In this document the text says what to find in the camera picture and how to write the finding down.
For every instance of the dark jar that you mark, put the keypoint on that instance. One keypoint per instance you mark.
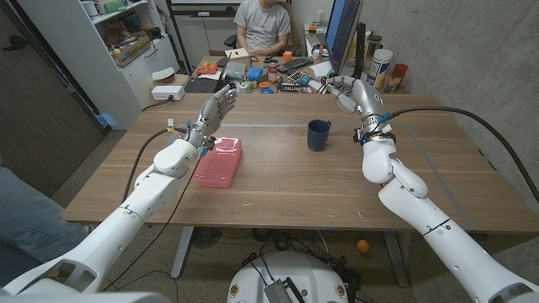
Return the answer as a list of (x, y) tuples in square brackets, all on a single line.
[(374, 46)]

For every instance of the seated person grey t-shirt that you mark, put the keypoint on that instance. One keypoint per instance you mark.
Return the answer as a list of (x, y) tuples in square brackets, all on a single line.
[(261, 23)]

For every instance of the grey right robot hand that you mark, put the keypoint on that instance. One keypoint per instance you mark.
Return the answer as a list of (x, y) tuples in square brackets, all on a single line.
[(368, 99)]

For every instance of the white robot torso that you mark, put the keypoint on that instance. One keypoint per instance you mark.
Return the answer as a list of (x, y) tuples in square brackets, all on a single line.
[(290, 269)]

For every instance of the grey electronics module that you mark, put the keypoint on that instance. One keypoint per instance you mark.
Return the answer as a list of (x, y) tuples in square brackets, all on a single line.
[(278, 292)]

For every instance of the red cup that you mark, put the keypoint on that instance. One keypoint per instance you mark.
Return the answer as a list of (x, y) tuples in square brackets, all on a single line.
[(400, 70)]

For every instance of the pink plastic tray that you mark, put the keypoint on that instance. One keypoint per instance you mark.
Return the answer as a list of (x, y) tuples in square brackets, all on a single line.
[(225, 164)]

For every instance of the black keyboard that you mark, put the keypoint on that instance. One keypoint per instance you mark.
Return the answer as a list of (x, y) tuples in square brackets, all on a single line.
[(295, 64)]

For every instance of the white shelf cabinet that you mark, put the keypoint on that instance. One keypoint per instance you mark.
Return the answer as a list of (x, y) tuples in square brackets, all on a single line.
[(84, 54)]

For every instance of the orange ball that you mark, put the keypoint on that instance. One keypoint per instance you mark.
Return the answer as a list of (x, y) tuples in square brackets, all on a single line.
[(363, 246)]

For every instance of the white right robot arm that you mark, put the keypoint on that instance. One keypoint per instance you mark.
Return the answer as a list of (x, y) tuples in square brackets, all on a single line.
[(412, 202)]

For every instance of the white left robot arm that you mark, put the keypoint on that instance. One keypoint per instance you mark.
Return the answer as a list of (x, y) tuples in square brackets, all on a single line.
[(156, 189)]

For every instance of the clear cup with items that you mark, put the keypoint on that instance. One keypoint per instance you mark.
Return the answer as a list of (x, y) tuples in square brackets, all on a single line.
[(391, 83)]

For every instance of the dark blue mug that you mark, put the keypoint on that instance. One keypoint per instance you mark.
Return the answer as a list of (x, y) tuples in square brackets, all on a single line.
[(318, 136)]

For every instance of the white plastic tub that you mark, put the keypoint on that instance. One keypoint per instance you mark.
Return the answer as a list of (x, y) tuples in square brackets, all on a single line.
[(378, 67)]

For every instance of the grey table leg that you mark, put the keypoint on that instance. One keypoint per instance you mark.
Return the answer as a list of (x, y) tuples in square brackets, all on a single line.
[(182, 252), (396, 261)]

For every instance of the brown office chair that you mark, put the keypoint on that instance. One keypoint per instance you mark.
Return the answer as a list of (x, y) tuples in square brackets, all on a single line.
[(295, 33)]

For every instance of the black computer monitor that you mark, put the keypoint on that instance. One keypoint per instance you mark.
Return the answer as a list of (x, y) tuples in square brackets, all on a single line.
[(341, 33)]

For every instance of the black laptop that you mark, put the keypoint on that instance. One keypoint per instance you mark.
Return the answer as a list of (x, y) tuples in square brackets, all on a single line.
[(202, 85)]

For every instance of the cardboard box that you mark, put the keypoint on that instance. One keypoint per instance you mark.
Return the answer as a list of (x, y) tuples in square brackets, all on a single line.
[(132, 51)]

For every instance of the person in blue jeans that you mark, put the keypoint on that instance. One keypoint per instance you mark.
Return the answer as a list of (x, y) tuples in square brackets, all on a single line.
[(25, 219)]

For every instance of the blue box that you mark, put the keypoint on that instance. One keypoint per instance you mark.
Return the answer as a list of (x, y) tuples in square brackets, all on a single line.
[(254, 73)]

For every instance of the white power box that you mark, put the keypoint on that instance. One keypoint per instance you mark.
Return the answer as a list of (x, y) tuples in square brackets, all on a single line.
[(167, 92)]

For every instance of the orange toy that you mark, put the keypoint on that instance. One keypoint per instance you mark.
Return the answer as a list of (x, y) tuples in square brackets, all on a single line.
[(207, 68)]

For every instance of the red can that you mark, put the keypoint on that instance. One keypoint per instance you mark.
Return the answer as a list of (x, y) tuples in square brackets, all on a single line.
[(272, 70)]

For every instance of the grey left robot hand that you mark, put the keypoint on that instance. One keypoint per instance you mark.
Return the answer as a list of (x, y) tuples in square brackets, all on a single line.
[(210, 115)]

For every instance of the black monitor stand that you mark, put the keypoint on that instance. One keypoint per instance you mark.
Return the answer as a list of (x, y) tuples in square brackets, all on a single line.
[(361, 50)]

